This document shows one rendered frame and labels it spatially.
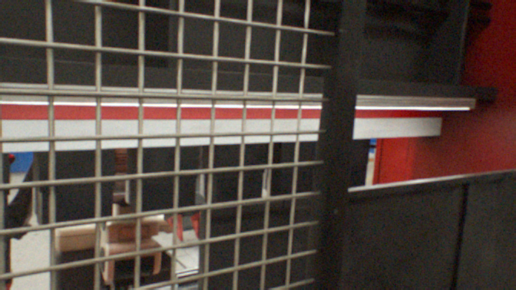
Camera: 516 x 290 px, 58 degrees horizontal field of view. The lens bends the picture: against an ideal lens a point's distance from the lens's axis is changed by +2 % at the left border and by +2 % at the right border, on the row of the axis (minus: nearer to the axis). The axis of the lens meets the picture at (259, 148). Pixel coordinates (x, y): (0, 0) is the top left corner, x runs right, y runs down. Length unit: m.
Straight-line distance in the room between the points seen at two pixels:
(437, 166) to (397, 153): 0.18
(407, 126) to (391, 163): 0.32
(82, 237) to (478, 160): 1.64
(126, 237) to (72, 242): 0.32
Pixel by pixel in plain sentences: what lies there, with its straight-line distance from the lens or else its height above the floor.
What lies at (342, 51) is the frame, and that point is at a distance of 0.37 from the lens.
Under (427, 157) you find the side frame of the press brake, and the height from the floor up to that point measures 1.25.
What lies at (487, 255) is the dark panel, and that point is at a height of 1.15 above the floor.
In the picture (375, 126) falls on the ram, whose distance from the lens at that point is 1.50.
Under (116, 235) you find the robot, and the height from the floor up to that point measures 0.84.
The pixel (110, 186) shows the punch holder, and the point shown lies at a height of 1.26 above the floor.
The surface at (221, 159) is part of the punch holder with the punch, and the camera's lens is 1.17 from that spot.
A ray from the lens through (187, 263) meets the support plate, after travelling 1.31.
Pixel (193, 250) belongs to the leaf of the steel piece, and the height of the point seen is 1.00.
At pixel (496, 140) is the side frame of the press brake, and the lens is 1.67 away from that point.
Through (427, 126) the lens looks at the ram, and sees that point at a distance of 1.70.
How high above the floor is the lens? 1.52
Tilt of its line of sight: 9 degrees down
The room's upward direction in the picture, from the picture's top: 3 degrees clockwise
